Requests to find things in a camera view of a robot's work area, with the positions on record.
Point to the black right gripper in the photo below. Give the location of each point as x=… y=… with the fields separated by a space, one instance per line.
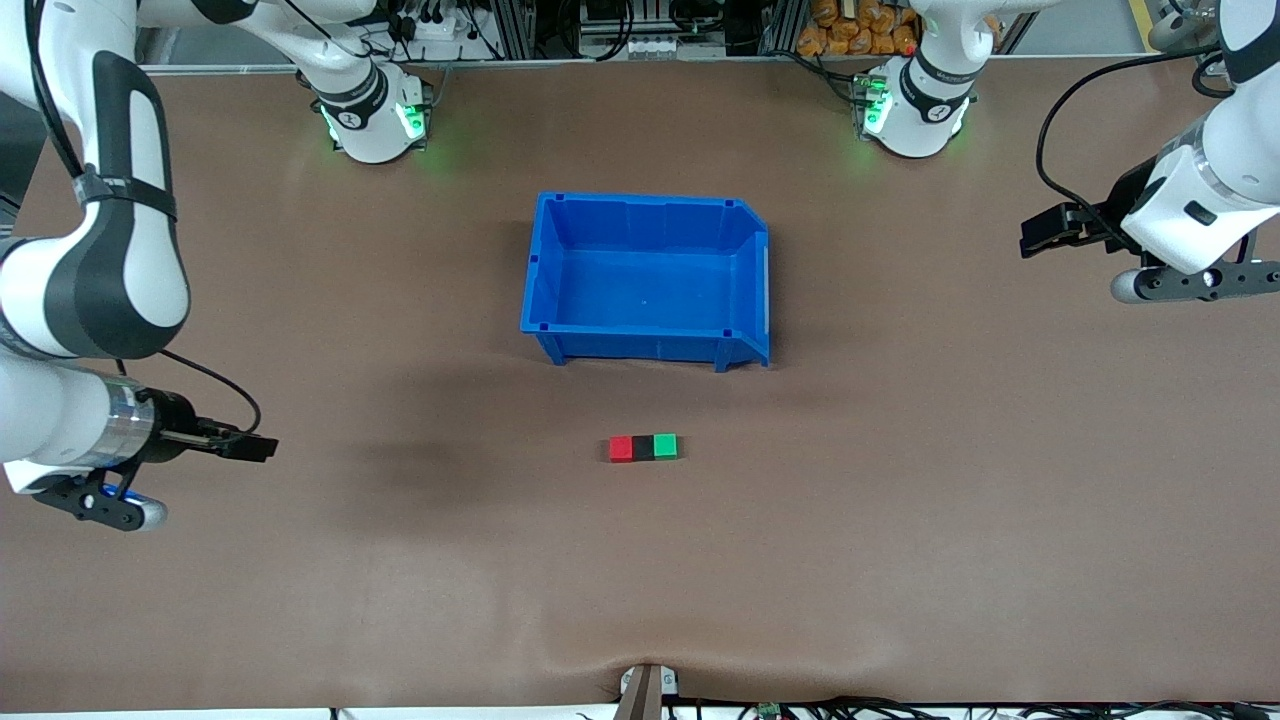
x=172 y=416

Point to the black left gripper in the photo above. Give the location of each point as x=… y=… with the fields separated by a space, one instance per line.
x=1128 y=193

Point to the red cube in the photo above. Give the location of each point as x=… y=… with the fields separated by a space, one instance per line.
x=621 y=449

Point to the green cube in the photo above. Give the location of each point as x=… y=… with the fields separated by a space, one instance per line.
x=666 y=446

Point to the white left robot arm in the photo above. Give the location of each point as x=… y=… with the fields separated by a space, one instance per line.
x=915 y=120

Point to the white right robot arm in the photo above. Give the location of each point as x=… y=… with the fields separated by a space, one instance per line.
x=90 y=300

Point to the black cube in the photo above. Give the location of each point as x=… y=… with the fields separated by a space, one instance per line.
x=643 y=447

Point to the orange lumpy bundle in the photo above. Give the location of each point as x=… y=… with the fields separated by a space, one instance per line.
x=860 y=25

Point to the blue plastic storage bin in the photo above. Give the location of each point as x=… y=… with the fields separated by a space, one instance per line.
x=640 y=290

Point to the white power strip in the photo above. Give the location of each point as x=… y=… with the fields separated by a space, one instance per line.
x=435 y=38

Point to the white terminal block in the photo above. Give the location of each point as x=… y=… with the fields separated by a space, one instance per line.
x=670 y=46

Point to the small green connector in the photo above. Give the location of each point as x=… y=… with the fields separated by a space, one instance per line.
x=768 y=711

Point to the aluminium frame profile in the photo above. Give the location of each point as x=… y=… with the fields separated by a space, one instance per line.
x=780 y=25
x=505 y=25

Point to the silver table edge rail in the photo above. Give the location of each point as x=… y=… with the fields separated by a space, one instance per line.
x=650 y=63

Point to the brown post with grey bracket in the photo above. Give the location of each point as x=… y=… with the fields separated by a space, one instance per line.
x=640 y=695

